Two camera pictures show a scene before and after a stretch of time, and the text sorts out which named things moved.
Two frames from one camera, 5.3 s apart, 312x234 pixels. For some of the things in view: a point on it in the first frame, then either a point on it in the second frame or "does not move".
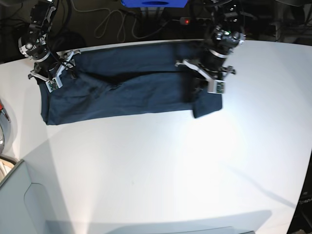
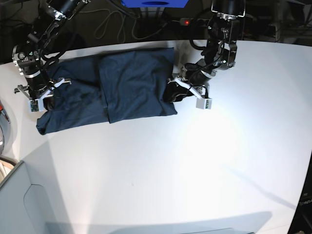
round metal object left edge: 5,131 does not move
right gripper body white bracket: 216,77 -> 171,88
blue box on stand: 155,3 does not move
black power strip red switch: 186,21 does not move
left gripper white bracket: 56,76 -> 48,99
